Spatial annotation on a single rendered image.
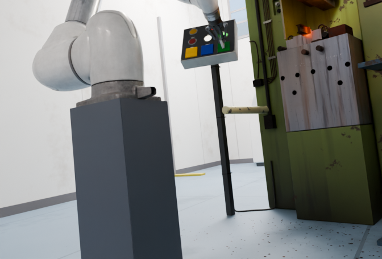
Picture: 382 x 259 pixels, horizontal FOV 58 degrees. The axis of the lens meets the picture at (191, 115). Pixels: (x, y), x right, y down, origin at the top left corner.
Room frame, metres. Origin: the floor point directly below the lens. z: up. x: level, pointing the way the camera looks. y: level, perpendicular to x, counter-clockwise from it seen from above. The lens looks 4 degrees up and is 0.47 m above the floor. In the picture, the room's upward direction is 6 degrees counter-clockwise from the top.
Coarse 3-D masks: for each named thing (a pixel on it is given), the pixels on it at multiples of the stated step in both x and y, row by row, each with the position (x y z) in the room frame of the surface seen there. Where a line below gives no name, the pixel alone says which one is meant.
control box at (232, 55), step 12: (228, 24) 2.08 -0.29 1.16; (192, 36) 2.12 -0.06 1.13; (204, 36) 2.09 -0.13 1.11; (228, 36) 2.03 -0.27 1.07; (216, 48) 2.01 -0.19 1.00; (180, 60) 2.06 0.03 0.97; (192, 60) 2.04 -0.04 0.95; (204, 60) 2.03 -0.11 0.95; (216, 60) 2.02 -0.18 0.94; (228, 60) 2.02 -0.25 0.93
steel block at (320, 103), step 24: (312, 48) 1.74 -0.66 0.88; (336, 48) 1.67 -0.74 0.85; (360, 48) 1.76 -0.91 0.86; (288, 72) 1.84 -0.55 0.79; (336, 72) 1.68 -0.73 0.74; (360, 72) 1.72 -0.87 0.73; (288, 96) 1.85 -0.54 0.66; (312, 96) 1.77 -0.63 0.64; (336, 96) 1.69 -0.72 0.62; (360, 96) 1.68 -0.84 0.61; (288, 120) 1.87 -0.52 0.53; (312, 120) 1.78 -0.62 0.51; (336, 120) 1.70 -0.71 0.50; (360, 120) 1.64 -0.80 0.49
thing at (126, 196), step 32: (96, 128) 0.91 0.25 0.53; (128, 128) 0.88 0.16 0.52; (160, 128) 0.99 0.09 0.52; (96, 160) 0.92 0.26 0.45; (128, 160) 0.87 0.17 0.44; (160, 160) 0.97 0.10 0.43; (96, 192) 0.92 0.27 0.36; (128, 192) 0.86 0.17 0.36; (160, 192) 0.96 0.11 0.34; (96, 224) 0.93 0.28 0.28; (128, 224) 0.86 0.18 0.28; (160, 224) 0.95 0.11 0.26; (96, 256) 0.93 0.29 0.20; (128, 256) 0.87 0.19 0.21; (160, 256) 0.94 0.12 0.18
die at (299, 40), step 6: (312, 30) 1.81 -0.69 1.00; (318, 30) 1.77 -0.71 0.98; (294, 36) 1.86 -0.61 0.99; (300, 36) 1.84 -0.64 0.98; (306, 36) 1.82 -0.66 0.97; (312, 36) 1.80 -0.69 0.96; (318, 36) 1.78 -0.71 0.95; (288, 42) 1.89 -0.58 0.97; (294, 42) 1.87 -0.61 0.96; (300, 42) 1.85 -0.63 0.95; (306, 42) 1.82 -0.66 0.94; (288, 48) 1.89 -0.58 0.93
